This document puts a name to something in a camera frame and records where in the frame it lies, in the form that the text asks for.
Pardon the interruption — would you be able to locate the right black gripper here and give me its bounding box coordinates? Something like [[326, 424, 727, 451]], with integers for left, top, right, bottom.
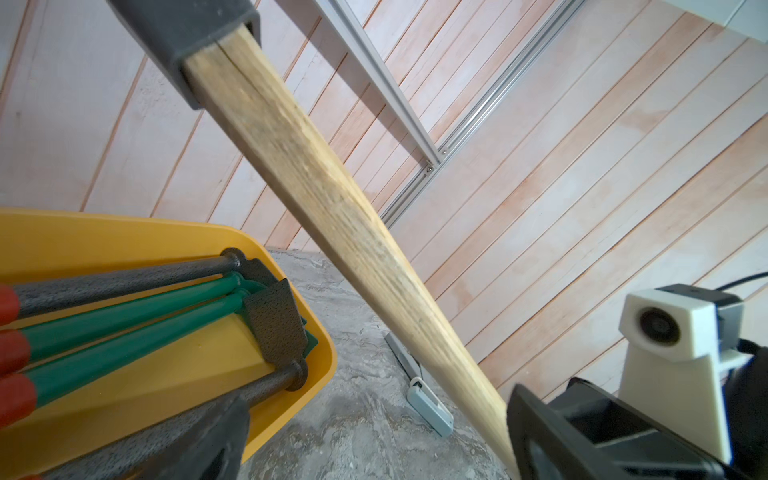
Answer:
[[548, 378, 708, 468]]

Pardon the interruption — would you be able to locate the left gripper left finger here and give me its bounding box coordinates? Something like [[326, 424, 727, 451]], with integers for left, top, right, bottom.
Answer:
[[128, 393, 250, 479]]

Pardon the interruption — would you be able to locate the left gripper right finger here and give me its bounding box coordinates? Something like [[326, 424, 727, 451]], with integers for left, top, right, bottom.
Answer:
[[507, 384, 726, 479]]

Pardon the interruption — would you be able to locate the green hoe red grip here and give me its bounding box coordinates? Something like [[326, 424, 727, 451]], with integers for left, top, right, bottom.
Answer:
[[1, 283, 296, 428], [1, 273, 265, 375]]

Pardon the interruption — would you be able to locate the grey speckled hoe red grip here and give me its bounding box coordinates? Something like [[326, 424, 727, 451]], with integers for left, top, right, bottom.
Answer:
[[1, 247, 277, 325]]

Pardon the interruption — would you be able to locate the yellow plastic storage box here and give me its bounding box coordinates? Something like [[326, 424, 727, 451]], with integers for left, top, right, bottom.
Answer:
[[0, 207, 338, 480]]

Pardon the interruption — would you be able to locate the wooden handle pick hammer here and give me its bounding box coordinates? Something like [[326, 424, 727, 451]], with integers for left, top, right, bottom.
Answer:
[[111, 1, 519, 476]]

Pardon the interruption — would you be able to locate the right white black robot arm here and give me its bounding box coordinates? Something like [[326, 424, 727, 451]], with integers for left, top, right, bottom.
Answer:
[[528, 284, 767, 479]]

